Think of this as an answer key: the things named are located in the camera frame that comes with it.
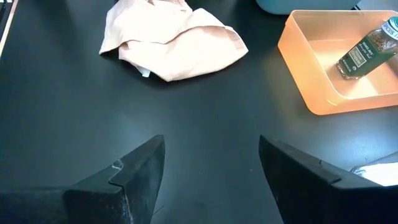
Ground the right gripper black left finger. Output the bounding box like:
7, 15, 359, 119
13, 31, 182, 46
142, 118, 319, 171
0, 134, 166, 224

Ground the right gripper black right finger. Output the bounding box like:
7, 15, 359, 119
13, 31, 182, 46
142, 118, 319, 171
258, 134, 398, 224

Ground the green-lid spice jar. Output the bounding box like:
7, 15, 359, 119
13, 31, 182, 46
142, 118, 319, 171
336, 16, 398, 81

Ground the pink cloth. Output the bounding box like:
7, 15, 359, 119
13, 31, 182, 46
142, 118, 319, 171
98, 0, 249, 83

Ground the black table mat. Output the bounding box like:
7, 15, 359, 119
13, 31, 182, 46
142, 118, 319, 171
0, 0, 398, 224

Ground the orange plastic bin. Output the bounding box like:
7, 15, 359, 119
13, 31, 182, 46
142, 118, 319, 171
277, 9, 398, 116

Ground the blue-grey plastic bin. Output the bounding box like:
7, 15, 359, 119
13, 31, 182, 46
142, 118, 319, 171
254, 0, 363, 16

